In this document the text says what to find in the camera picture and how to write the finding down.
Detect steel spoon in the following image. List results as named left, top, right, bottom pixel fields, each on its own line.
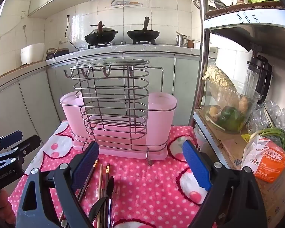
left=88, top=196, right=108, bottom=224

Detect wooden cutting board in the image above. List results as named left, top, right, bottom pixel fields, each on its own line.
left=0, top=60, right=47, bottom=82

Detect white printed cardboard sheet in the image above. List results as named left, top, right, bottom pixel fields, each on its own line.
left=203, top=1, right=285, bottom=30

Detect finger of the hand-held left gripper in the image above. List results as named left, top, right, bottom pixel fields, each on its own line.
left=0, top=131, right=23, bottom=156
left=0, top=135, right=41, bottom=170

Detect steel kettle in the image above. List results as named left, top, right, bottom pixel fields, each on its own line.
left=176, top=32, right=188, bottom=47

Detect black wok with lid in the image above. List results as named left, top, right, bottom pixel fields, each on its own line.
left=84, top=21, right=118, bottom=44

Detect gas stove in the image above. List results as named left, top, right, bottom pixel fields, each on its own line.
left=87, top=39, right=157, bottom=50

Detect orange and white bag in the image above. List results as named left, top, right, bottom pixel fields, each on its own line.
left=241, top=134, right=285, bottom=183

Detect dark brown bag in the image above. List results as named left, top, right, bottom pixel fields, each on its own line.
left=46, top=47, right=69, bottom=61

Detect clear glass bowl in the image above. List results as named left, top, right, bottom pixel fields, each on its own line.
left=203, top=77, right=262, bottom=133

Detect steel shelf rack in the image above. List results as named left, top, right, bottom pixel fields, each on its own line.
left=191, top=0, right=285, bottom=228

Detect black blender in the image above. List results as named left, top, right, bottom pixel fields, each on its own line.
left=243, top=50, right=273, bottom=105

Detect pale yellow root vegetable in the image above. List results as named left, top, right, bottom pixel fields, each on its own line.
left=239, top=96, right=249, bottom=114

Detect pink polka dot cloth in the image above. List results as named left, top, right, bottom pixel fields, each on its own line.
left=8, top=120, right=219, bottom=228

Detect black power cable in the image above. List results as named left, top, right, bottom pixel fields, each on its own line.
left=65, top=14, right=79, bottom=51

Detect dark brown gold-band chopstick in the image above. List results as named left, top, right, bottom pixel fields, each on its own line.
left=102, top=163, right=111, bottom=228
left=59, top=160, right=99, bottom=228

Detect grey kitchen counter cabinets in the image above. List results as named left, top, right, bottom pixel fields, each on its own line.
left=0, top=44, right=216, bottom=148

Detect copper brown chopstick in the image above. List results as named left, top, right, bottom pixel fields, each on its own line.
left=96, top=163, right=104, bottom=228

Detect steel wire utensil rack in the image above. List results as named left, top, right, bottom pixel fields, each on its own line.
left=64, top=59, right=168, bottom=165

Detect clear wall shelf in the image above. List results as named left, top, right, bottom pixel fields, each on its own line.
left=106, top=0, right=143, bottom=8

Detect pink plastic drip tray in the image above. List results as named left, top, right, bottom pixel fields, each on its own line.
left=72, top=116, right=169, bottom=160

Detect person's left hand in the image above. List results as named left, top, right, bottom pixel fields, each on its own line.
left=0, top=187, right=16, bottom=225

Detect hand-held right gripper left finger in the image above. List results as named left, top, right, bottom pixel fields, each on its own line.
left=15, top=141, right=100, bottom=228

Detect potato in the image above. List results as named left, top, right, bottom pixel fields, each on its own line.
left=209, top=106, right=221, bottom=119

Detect scallions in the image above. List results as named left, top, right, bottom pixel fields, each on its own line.
left=250, top=127, right=285, bottom=157

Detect pink plastic utensil cup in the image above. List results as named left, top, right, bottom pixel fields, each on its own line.
left=146, top=93, right=177, bottom=148
left=60, top=92, right=91, bottom=139

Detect white rice cooker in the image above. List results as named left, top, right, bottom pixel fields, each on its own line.
left=20, top=43, right=45, bottom=66

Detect clear plastic bag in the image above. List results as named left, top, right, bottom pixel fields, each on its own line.
left=248, top=100, right=285, bottom=136

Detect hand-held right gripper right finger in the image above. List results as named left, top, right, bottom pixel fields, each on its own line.
left=182, top=140, right=268, bottom=228

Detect green pepper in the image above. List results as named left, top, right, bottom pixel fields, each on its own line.
left=216, top=106, right=246, bottom=131

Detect napa cabbage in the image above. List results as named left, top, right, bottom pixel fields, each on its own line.
left=202, top=65, right=239, bottom=110

